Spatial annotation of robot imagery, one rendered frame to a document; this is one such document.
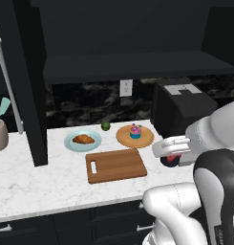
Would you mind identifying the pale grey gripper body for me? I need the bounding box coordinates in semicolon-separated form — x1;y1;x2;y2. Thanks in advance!
152;136;192;159

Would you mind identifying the wooden cutting board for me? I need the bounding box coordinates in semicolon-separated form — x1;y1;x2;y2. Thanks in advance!
85;148;149;185

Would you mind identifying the brown croissant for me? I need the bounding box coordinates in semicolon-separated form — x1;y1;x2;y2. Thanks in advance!
72;134;96;145

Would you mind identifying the black narrow cabinet front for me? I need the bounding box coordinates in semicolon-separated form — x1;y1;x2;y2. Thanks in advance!
52;207;95;245

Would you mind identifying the black upper cabinet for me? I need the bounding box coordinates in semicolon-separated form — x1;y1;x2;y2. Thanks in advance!
29;0;234;70

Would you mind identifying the black tall cabinet panel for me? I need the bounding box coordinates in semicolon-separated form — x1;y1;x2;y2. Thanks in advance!
12;0;49;167

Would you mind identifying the red pastry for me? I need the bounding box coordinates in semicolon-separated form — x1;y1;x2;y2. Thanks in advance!
165;154;181;163

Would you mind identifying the dark round bowl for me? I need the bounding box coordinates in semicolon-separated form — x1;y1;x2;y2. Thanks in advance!
160;154;181;168

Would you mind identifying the round wooden plate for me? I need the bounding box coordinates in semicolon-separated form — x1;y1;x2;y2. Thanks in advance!
115;123;156;149

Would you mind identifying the pink and blue cupcake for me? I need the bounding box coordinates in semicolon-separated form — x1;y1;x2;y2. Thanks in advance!
129;122;143;141

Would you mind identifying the black countertop appliance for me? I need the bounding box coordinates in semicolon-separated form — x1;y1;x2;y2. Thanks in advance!
150;78;220;142

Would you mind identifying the green lime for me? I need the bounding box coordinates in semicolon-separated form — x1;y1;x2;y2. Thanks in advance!
100;121;112;132

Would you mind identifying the black drawer front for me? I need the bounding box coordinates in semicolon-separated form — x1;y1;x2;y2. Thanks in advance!
0;213;60;245
90;198;156;245

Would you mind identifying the light blue plate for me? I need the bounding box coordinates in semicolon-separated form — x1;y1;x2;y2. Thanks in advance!
63;128;103;153

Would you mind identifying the beige utensil pot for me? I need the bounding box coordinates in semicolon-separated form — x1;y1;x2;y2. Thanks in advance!
0;118;10;153

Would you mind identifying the teal spatula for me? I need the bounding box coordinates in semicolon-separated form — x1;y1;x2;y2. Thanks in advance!
0;97;12;127

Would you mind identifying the white wall outlet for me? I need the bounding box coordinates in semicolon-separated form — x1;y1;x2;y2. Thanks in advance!
118;78;135;98

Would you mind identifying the long silver handle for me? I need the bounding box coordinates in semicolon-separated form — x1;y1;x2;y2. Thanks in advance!
0;25;25;135

